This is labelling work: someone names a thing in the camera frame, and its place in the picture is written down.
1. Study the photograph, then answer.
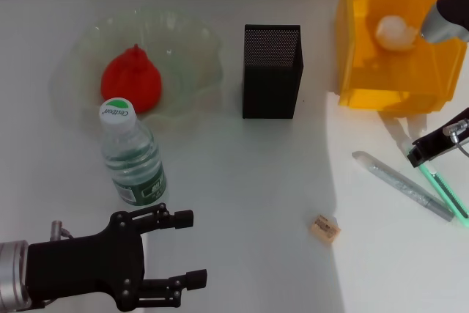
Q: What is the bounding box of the black mesh pen holder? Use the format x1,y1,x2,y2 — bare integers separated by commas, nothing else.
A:
241,23,305,119

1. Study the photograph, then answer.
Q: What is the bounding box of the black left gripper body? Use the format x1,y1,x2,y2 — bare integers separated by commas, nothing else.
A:
27,212,146,310

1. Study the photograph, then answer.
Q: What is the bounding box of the silver glitter pen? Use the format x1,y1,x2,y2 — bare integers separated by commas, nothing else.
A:
351,150,455,223

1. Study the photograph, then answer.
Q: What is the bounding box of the left gripper cable with connector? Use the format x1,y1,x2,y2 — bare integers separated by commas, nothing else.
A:
49,220,74,240

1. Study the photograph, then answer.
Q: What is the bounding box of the white paper ball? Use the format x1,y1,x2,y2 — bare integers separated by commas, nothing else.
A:
375,15,422,51

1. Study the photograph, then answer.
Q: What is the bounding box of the right gripper cable with connector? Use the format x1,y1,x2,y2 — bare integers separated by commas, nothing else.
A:
442,118,469,158

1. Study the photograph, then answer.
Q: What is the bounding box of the green utility knife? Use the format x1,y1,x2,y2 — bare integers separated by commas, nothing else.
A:
407,144,469,228

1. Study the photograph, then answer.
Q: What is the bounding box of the wavy clear glass fruit plate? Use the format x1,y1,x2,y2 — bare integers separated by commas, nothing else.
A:
60,7,224,129

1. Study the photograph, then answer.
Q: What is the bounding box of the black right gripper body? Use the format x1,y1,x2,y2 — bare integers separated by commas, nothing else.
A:
435,107,469,152

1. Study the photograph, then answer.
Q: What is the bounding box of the small tan eraser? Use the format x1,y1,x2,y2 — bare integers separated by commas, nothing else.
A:
309,213,341,243

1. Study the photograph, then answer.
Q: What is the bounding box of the clear green-label water bottle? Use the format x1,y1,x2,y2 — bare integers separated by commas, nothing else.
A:
97,96,168,207

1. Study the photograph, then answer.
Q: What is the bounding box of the yellow plastic bin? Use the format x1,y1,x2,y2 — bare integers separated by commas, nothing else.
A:
335,0,467,114

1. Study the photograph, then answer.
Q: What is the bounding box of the red-orange toy orange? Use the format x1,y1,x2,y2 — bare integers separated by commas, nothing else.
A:
100,44,163,114

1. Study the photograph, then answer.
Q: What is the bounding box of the gripper cable with connector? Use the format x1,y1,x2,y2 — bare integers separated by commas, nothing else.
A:
442,118,469,158
49,220,74,240

